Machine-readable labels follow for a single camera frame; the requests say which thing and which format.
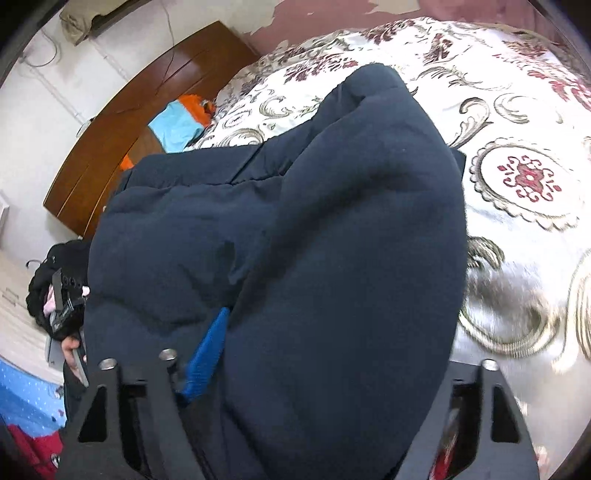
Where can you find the covered wall air conditioner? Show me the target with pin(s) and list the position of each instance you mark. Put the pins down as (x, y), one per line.
(106, 16)

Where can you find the floral bedspread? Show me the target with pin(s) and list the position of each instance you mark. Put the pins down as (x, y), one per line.
(508, 230)

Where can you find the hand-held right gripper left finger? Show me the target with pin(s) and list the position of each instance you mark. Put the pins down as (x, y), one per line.
(205, 357)

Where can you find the person's left hand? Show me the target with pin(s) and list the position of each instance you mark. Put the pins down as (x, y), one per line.
(71, 347)

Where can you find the maroon curtain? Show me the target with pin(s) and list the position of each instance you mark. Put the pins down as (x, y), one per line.
(471, 7)

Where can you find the navy puffer jacket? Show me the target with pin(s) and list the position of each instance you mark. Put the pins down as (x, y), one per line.
(323, 230)

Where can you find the red cloth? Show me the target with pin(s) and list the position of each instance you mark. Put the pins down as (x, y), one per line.
(32, 452)

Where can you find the wooden headboard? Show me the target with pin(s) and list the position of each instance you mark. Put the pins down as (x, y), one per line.
(115, 138)

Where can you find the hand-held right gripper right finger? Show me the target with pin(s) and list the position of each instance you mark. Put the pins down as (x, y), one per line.
(482, 406)

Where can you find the blue dotted cloth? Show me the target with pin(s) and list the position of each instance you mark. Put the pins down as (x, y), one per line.
(27, 397)

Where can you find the person's left forearm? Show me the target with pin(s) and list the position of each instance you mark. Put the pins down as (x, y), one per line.
(71, 392)

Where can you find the light blue cloth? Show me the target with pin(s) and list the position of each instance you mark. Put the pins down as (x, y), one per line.
(175, 127)

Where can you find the orange cloth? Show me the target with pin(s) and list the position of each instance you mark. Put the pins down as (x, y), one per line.
(191, 104)

